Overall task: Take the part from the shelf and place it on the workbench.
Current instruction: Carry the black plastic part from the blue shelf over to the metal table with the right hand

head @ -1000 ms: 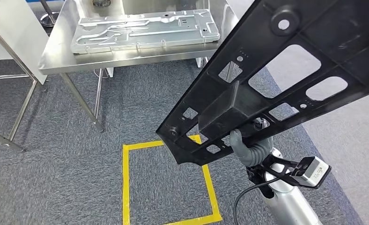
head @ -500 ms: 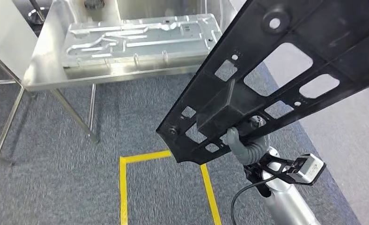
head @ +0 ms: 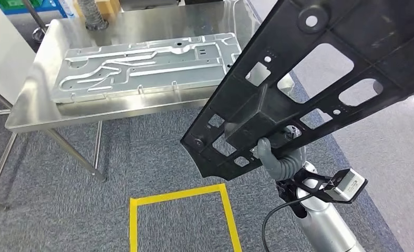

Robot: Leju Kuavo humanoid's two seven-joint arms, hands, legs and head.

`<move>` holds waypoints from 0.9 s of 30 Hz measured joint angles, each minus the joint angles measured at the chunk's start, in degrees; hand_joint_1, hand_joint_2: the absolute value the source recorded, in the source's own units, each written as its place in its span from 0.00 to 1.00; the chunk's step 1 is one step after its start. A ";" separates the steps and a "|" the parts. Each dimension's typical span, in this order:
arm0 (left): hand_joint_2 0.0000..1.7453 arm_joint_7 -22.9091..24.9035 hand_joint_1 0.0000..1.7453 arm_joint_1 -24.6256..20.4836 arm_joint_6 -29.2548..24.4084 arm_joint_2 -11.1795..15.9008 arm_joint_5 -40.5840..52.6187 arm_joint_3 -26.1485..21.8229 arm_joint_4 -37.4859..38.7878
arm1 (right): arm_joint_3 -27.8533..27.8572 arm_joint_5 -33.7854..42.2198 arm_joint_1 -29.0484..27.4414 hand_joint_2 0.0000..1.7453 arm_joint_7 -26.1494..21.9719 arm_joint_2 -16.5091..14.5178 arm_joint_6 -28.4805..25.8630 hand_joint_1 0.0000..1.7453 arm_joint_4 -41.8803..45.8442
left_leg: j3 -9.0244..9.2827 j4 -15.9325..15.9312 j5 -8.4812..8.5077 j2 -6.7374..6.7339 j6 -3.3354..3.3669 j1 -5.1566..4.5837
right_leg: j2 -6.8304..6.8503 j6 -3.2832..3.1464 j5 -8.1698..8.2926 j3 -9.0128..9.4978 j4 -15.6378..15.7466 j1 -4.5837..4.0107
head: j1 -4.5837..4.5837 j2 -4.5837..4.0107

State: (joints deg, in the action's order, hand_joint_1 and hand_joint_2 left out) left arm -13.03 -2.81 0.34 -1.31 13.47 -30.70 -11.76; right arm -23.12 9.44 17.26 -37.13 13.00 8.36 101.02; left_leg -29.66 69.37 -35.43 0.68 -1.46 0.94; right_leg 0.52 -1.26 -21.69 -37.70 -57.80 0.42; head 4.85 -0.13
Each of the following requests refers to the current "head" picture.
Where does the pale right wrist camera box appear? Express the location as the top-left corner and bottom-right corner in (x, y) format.
(323, 169), (368, 204)

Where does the white spray bottle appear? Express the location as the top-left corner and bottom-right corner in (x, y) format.
(58, 0), (76, 19)

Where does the blue rack with green crates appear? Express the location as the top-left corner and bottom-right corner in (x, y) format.
(0, 3), (68, 16)

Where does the yellow floor tape square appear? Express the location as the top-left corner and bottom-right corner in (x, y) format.
(129, 183), (243, 252)

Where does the stainless steel workbench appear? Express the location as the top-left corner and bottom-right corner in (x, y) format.
(4, 0), (295, 183)

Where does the black camera cable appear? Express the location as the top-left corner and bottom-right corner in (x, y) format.
(261, 193), (316, 252)

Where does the machined aluminium plate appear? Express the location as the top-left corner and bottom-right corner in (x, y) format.
(50, 32), (243, 105)

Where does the metal stanchion with round base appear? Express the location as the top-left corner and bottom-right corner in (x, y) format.
(20, 0), (51, 44)

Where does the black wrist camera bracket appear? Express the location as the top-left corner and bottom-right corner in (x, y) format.
(276, 167), (333, 218)

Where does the grey ribbed flexible hose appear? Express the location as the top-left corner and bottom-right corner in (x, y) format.
(76, 0), (109, 32)

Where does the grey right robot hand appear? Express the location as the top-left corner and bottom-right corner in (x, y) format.
(256, 137), (282, 180)

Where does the black plastic frame part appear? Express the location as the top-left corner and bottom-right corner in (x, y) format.
(180, 0), (414, 182)

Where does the metal frame stand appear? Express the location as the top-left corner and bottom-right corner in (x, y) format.
(0, 81), (18, 211)

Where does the green plastic crate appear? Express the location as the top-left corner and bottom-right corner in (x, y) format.
(0, 0), (43, 9)

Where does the white panel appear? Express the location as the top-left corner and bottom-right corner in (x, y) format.
(0, 0), (37, 105)

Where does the cardboard box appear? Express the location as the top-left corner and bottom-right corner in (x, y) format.
(73, 0), (121, 20)

